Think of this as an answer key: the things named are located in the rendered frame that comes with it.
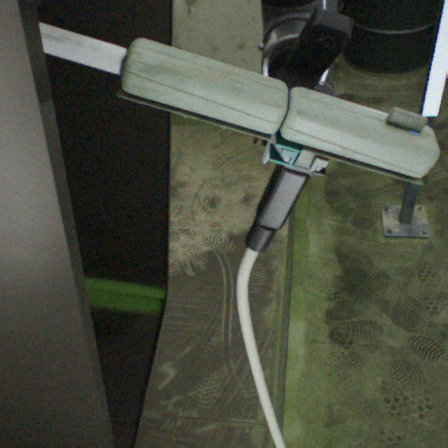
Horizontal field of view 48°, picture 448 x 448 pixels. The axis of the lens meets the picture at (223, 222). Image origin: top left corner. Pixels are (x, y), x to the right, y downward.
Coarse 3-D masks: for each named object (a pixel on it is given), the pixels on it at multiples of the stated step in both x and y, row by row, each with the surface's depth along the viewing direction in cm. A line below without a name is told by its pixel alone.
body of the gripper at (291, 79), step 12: (288, 48) 63; (276, 60) 64; (276, 72) 58; (288, 72) 58; (300, 72) 59; (288, 84) 56; (300, 84) 57; (312, 84) 58; (324, 84) 59; (264, 144) 61
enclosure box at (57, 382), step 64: (0, 0) 32; (64, 0) 93; (128, 0) 92; (0, 64) 35; (64, 64) 103; (0, 128) 39; (64, 128) 114; (128, 128) 112; (0, 192) 44; (64, 192) 46; (128, 192) 127; (0, 256) 51; (64, 256) 50; (128, 256) 146; (0, 320) 61; (64, 320) 59; (128, 320) 152; (0, 384) 74; (64, 384) 72; (128, 384) 139
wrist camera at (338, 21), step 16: (320, 16) 52; (336, 16) 52; (304, 32) 54; (320, 32) 52; (336, 32) 52; (304, 48) 56; (320, 48) 55; (336, 48) 54; (288, 64) 59; (304, 64) 58; (320, 64) 58
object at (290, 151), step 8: (280, 136) 49; (272, 144) 51; (280, 144) 48; (288, 144) 49; (296, 144) 49; (272, 152) 51; (288, 152) 49; (296, 152) 49; (272, 160) 50; (280, 160) 50
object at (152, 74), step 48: (48, 48) 45; (96, 48) 45; (144, 48) 45; (144, 96) 46; (192, 96) 45; (240, 96) 45; (288, 96) 48; (336, 144) 48; (384, 144) 47; (432, 144) 48; (288, 192) 54
